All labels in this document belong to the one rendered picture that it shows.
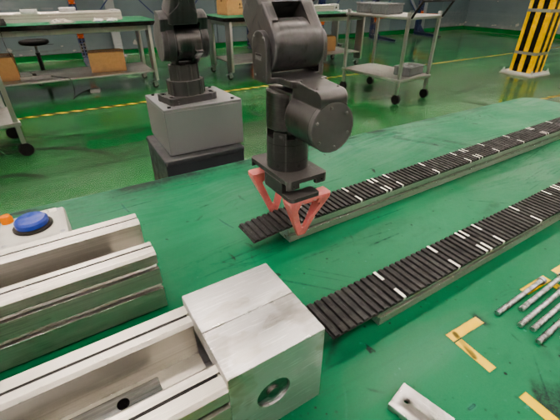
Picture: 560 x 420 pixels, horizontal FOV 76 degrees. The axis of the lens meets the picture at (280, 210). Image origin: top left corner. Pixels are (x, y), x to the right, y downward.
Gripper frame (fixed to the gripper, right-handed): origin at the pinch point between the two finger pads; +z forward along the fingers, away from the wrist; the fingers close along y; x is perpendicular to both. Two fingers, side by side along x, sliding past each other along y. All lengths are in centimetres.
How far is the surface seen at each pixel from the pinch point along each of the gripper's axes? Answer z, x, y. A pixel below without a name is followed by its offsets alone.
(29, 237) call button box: -2.7, -33.2, -10.2
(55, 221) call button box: -2.7, -30.1, -12.8
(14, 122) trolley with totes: 54, -54, -284
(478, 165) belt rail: 2.1, 47.8, 1.9
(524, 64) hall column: 66, 574, -246
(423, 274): -0.1, 7.2, 20.1
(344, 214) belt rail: 2.3, 10.8, 1.4
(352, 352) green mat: 3.3, -5.8, 22.0
